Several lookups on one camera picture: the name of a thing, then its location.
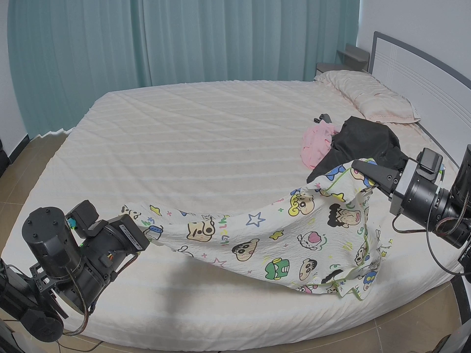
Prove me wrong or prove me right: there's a blue-green curtain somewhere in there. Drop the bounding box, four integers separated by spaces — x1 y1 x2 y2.
7 0 363 139

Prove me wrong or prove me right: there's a white printed pyjama top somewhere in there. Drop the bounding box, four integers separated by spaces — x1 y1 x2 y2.
121 158 392 302

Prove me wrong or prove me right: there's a black cable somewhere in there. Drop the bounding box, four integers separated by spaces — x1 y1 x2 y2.
63 296 94 337
426 212 465 276

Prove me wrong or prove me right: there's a pink garment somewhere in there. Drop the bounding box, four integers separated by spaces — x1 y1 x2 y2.
301 120 341 170

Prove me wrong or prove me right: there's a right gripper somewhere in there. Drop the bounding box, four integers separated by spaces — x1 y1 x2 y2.
389 158 449 232

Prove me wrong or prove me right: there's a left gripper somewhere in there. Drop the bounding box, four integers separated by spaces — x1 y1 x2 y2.
83 215 151 271

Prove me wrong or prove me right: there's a grey bedside table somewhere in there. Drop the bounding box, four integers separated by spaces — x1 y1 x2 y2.
316 43 370 74

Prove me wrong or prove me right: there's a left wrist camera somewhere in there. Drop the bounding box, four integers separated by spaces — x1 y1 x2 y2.
65 200 107 240

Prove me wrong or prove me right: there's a cream pillow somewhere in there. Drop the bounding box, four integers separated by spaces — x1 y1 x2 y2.
314 69 422 124

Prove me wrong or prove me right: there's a black garment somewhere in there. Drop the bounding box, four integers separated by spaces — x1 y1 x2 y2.
306 116 409 183

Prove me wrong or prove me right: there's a bed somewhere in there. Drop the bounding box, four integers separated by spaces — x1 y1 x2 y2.
0 32 471 349

